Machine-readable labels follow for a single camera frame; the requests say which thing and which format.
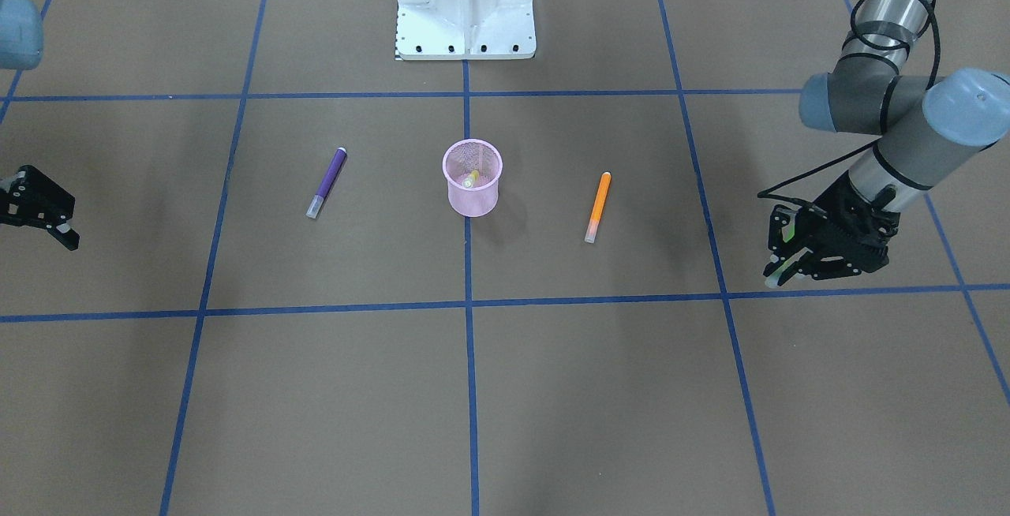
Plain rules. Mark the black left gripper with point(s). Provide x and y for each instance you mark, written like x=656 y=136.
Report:
x=841 y=202

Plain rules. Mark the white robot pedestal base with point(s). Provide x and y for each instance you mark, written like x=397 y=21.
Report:
x=465 y=30

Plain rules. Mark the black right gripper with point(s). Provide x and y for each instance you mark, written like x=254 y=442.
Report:
x=33 y=202

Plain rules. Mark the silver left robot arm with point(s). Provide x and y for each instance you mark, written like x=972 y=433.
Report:
x=921 y=130

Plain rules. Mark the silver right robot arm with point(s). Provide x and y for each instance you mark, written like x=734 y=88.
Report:
x=22 y=42

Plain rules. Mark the yellow marker pen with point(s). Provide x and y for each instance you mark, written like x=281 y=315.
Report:
x=471 y=179

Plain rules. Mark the purple marker pen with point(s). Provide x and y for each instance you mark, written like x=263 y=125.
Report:
x=324 y=188

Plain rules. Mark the orange marker pen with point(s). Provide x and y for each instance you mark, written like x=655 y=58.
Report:
x=597 y=211

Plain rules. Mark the green marker pen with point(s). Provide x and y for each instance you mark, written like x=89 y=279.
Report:
x=781 y=234

